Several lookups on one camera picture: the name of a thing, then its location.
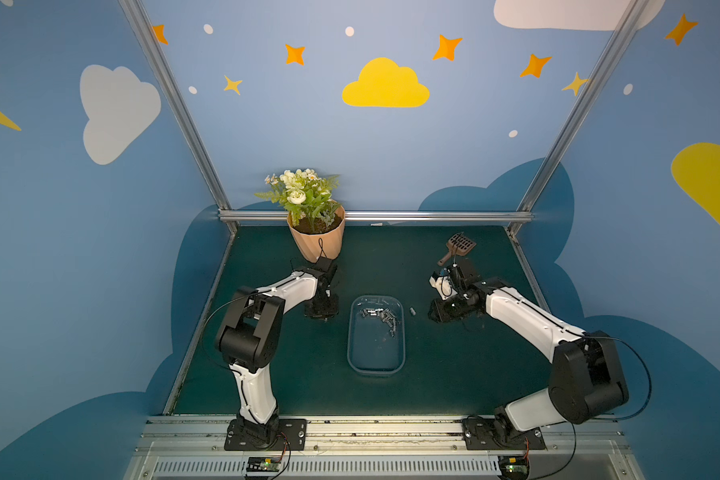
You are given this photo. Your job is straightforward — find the clear plastic storage box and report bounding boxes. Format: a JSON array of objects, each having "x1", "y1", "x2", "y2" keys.
[{"x1": 347, "y1": 295, "x2": 406, "y2": 377}]

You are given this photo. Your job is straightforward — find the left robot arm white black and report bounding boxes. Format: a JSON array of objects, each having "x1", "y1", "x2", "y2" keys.
[{"x1": 214, "y1": 262, "x2": 338, "y2": 450}]

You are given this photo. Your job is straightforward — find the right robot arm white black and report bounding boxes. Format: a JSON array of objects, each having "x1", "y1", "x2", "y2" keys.
[{"x1": 429, "y1": 274, "x2": 629, "y2": 449}]

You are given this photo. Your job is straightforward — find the small brown slotted scoop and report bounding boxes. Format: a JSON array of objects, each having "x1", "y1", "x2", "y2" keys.
[{"x1": 438, "y1": 232, "x2": 477, "y2": 266}]

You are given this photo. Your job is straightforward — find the terracotta flower pot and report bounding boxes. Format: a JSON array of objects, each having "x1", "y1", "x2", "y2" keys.
[{"x1": 287, "y1": 206, "x2": 346, "y2": 263}]

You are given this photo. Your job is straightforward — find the white flowers green plant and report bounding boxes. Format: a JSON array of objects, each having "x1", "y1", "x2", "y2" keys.
[{"x1": 255, "y1": 169, "x2": 341, "y2": 234}]

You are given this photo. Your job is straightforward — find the aluminium back crossbar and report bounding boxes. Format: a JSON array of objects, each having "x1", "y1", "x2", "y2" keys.
[{"x1": 218, "y1": 210, "x2": 533, "y2": 224}]

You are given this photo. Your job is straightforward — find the right controller board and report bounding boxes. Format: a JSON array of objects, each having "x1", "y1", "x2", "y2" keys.
[{"x1": 498, "y1": 456, "x2": 530, "y2": 480}]

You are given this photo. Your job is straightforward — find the controller board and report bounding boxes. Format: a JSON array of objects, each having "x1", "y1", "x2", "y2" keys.
[
  {"x1": 245, "y1": 457, "x2": 280, "y2": 477},
  {"x1": 498, "y1": 456, "x2": 530, "y2": 480}
]

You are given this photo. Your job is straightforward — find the left controller board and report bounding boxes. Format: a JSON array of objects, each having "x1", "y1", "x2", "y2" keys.
[{"x1": 245, "y1": 457, "x2": 280, "y2": 477}]

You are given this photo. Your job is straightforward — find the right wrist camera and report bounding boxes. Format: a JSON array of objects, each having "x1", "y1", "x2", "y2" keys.
[{"x1": 429, "y1": 269, "x2": 457, "y2": 300}]

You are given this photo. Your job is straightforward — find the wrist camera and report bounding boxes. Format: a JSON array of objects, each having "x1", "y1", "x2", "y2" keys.
[
  {"x1": 429, "y1": 269, "x2": 457, "y2": 300},
  {"x1": 314, "y1": 257, "x2": 338, "y2": 290}
]

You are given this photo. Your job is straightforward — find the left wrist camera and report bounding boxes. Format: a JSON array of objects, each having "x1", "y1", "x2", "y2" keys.
[{"x1": 314, "y1": 257, "x2": 338, "y2": 290}]

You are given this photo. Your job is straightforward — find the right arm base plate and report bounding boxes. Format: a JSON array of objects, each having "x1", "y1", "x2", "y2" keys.
[{"x1": 461, "y1": 415, "x2": 546, "y2": 451}]

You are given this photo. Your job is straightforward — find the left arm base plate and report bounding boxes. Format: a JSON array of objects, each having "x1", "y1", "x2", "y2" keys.
[{"x1": 224, "y1": 416, "x2": 308, "y2": 451}]

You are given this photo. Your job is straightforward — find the aluminium front rail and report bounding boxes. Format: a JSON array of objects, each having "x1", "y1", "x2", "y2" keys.
[{"x1": 124, "y1": 415, "x2": 644, "y2": 479}]

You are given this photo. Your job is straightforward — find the left aluminium frame post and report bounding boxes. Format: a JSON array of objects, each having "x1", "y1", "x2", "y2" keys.
[{"x1": 119, "y1": 0, "x2": 238, "y2": 236}]

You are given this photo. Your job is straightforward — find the aluminium frame post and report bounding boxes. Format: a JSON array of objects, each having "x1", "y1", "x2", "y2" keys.
[
  {"x1": 119, "y1": 0, "x2": 238, "y2": 236},
  {"x1": 516, "y1": 0, "x2": 650, "y2": 217}
]

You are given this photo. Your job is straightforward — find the right aluminium frame post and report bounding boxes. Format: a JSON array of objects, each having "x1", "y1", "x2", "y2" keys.
[{"x1": 516, "y1": 0, "x2": 650, "y2": 217}]

